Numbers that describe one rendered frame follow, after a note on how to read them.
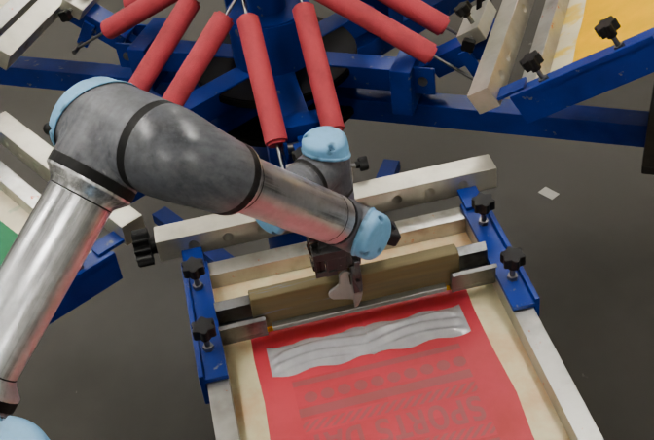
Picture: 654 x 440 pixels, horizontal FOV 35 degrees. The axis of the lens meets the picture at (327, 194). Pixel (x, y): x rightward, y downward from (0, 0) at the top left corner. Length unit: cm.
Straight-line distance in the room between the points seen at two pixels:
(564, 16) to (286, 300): 95
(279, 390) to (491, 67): 79
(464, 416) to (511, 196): 197
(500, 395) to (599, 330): 145
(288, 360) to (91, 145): 71
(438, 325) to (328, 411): 26
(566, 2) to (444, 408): 105
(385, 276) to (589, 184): 193
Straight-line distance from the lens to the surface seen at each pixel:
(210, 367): 181
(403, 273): 186
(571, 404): 173
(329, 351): 185
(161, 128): 122
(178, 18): 239
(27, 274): 129
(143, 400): 315
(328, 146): 163
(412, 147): 388
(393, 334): 187
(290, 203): 135
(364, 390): 179
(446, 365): 182
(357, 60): 248
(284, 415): 178
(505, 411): 176
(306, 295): 184
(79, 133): 129
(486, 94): 209
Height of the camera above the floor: 232
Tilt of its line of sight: 39 degrees down
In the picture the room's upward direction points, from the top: 8 degrees counter-clockwise
